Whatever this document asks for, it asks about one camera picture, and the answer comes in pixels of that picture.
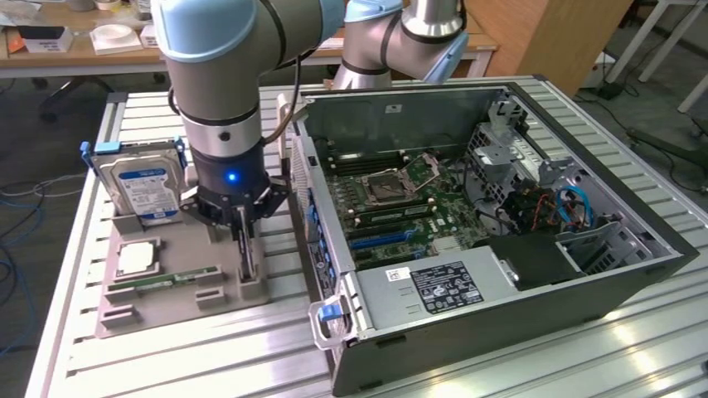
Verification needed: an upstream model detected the metal disk bay cage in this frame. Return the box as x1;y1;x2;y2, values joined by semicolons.
464;99;588;208

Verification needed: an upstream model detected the white table frame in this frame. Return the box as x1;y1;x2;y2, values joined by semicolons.
605;0;708;113

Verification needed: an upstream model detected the orange wire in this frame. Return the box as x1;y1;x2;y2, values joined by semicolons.
529;194;554;231

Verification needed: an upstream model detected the green motherboard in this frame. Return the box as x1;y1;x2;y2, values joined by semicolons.
314;138;493;270

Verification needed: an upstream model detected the open socket cover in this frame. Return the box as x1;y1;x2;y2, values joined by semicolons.
402;151;446;186

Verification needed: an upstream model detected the open black PC case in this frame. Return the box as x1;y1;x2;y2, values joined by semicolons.
276;80;701;397

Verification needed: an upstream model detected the blue expansion slot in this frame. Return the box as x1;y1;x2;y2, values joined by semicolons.
348;231;414;251

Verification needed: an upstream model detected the green RAM stick, bare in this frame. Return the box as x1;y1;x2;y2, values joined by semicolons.
104;267;217;291

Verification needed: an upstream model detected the black plastic shroud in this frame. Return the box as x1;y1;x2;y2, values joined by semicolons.
489;231;588;291

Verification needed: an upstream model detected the wooden desk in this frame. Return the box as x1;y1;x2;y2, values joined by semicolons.
0;0;498;80

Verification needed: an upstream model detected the black camera cable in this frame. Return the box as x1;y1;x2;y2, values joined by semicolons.
260;52;304;146

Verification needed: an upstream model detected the grey parts rack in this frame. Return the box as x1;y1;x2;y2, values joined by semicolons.
92;163;272;339

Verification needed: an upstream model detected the white square block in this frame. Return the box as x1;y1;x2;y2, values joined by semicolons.
88;23;145;56

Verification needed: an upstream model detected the grey power supply unit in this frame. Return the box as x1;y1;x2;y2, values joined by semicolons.
353;246;518;331

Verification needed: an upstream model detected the hard disk in blue caddy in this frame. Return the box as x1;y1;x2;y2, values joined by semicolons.
78;134;194;227

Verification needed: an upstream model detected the blue wire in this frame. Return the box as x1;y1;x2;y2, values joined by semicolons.
556;185;596;229

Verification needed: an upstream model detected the wooden cabinet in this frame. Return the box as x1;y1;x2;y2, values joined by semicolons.
464;0;634;96

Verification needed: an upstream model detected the grey disk bay bracket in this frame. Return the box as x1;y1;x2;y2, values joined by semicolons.
554;221;653;277

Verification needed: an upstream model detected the silver CPU chip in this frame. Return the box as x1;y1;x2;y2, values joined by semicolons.
113;242;161;277

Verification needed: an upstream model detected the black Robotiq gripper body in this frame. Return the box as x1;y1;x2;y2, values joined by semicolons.
192;143;272;211

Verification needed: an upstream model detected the white box with black lid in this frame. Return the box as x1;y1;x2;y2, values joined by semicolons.
16;25;74;54

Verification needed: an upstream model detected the blue floor cable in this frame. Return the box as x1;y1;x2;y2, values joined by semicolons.
0;198;45;357

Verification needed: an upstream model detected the slim green graphics card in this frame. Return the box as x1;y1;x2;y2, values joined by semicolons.
234;205;261;288

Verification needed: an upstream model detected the RAM stick with white labels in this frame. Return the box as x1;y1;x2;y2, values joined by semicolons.
353;205;438;227

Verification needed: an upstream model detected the white floor cable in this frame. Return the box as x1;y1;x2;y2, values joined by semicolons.
0;173;84;198

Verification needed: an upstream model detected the small white labelled box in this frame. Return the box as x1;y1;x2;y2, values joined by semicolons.
140;24;162;50

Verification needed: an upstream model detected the black floor adapter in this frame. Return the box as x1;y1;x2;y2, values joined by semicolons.
594;80;626;100

